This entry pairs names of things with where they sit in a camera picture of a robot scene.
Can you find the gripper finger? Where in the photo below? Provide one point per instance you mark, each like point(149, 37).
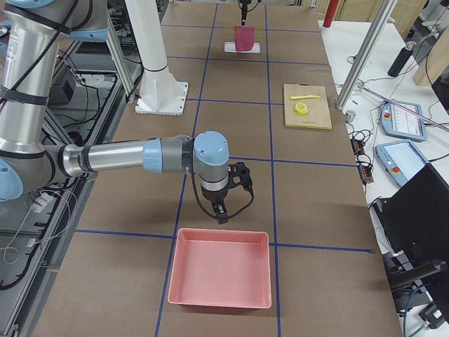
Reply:
point(244, 10)
point(220, 211)

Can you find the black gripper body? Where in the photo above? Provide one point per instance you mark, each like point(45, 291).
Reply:
point(212, 196)
point(243, 5)

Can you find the pink cleaning cloth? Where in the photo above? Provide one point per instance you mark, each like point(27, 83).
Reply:
point(244, 38)

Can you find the black water bottle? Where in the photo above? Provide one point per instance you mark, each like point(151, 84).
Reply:
point(401, 59)

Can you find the white rectangular tray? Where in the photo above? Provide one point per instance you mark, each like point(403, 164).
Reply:
point(230, 47)

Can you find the pink plastic bin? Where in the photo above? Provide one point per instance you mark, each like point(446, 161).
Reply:
point(221, 268)

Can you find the red bottle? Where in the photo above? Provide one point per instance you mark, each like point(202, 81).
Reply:
point(330, 13)

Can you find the yellow plastic knife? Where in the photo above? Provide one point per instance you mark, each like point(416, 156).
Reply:
point(304, 97)

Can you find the yellow lemon slices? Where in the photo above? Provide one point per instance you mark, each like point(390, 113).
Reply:
point(301, 109)

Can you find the bamboo cutting board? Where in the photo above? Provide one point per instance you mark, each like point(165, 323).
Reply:
point(318, 116)

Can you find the near blue teach pendant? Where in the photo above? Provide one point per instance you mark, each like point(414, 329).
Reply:
point(402, 160)

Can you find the blue teach pendant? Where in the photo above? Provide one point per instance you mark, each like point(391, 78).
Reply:
point(402, 160)
point(396, 122)

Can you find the far blue teach pendant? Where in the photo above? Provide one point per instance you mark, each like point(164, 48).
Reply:
point(396, 122)

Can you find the black monitor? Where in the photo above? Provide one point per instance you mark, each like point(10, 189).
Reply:
point(415, 218)

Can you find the pink metal rod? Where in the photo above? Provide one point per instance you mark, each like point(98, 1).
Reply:
point(400, 106)

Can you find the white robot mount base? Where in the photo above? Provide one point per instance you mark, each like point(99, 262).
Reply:
point(160, 92)

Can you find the aluminium frame post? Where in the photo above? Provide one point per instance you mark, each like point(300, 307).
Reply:
point(376, 27)

